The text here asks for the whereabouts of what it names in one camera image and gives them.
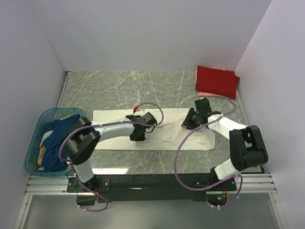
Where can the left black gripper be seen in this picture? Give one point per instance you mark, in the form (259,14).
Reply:
(141,138)

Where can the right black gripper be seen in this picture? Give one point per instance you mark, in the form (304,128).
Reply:
(188,119)

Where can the white t-shirt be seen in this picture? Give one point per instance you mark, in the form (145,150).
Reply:
(167,136)

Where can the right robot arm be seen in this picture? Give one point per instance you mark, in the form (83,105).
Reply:
(247,148)

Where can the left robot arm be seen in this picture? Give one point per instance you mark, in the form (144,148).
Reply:
(83,137)

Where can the folded pink t-shirt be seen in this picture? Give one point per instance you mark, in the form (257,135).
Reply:
(204,94)

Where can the folded red t-shirt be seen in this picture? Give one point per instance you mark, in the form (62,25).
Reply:
(216,81)

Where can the blue t-shirt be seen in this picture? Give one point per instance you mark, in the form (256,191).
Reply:
(59,140)

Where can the beige t-shirt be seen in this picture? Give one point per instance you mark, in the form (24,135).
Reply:
(43,152)

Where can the teal plastic basket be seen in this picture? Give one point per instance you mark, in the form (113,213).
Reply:
(31,161)

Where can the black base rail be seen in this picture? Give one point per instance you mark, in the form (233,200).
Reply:
(148,187)

